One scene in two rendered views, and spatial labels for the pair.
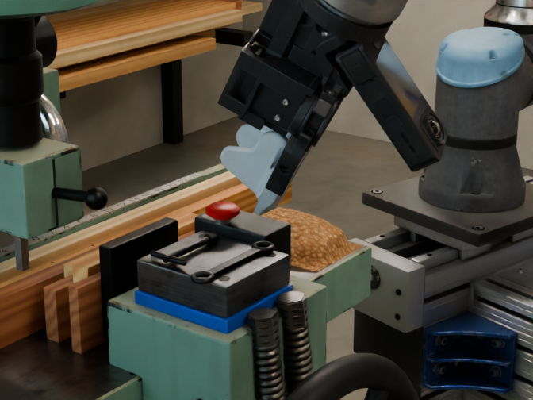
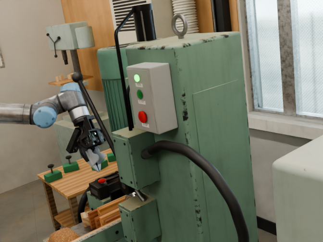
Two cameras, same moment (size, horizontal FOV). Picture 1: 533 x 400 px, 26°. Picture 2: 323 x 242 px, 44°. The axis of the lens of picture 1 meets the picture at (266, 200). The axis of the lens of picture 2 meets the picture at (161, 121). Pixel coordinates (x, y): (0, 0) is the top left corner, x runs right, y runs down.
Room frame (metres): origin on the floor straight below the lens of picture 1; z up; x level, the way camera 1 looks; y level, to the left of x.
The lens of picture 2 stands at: (2.19, 0.71, 1.61)
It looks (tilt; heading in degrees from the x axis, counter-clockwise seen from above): 16 degrees down; 198
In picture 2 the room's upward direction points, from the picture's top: 8 degrees counter-clockwise
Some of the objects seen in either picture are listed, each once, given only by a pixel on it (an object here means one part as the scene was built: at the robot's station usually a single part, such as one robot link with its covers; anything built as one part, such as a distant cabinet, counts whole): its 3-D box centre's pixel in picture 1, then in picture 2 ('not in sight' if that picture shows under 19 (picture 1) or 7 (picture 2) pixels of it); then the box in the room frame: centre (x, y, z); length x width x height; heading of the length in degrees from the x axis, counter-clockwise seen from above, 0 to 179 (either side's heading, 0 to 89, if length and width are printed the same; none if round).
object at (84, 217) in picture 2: not in sight; (87, 218); (1.05, 0.01, 0.92); 0.05 x 0.04 x 0.04; 35
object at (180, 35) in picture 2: not in sight; (179, 26); (1.16, 0.46, 1.55); 0.06 x 0.02 x 0.07; 53
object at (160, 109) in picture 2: not in sight; (151, 97); (1.29, 0.40, 1.40); 0.10 x 0.06 x 0.16; 53
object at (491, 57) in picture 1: (481, 81); not in sight; (1.57, -0.30, 0.98); 0.13 x 0.12 x 0.14; 144
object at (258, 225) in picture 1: (224, 261); (106, 183); (0.91, 0.04, 0.99); 0.13 x 0.11 x 0.06; 143
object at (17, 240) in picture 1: (21, 244); not in sight; (0.98, 0.22, 0.97); 0.01 x 0.01 x 0.05; 53
